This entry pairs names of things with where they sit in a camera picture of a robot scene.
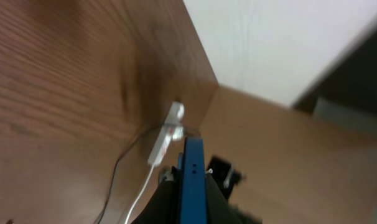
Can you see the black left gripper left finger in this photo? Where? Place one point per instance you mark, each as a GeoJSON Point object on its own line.
{"type": "Point", "coordinates": [162, 207]}

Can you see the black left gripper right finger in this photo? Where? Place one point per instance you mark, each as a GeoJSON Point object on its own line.
{"type": "Point", "coordinates": [219, 210]}

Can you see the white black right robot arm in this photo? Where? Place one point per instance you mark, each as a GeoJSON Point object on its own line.
{"type": "Point", "coordinates": [225, 175]}

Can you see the white power strip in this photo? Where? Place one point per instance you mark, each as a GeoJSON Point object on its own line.
{"type": "Point", "coordinates": [171, 130]}

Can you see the blue Galaxy smartphone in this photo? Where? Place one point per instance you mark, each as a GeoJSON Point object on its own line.
{"type": "Point", "coordinates": [192, 198]}

